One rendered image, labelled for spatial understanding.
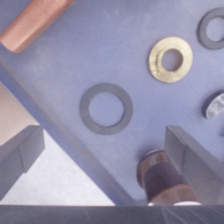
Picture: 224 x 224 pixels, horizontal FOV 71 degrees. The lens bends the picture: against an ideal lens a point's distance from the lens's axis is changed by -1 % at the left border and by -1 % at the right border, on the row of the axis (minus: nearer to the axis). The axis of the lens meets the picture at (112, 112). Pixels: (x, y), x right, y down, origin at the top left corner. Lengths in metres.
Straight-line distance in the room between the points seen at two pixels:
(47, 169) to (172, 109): 1.31
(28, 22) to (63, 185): 1.41
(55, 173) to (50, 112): 1.23
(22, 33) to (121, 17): 0.13
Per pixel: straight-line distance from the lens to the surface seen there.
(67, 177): 1.48
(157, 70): 0.25
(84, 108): 0.25
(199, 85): 0.28
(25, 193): 1.72
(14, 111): 0.54
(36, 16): 0.23
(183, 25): 0.27
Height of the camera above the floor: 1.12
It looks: 73 degrees down
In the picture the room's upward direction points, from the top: 178 degrees clockwise
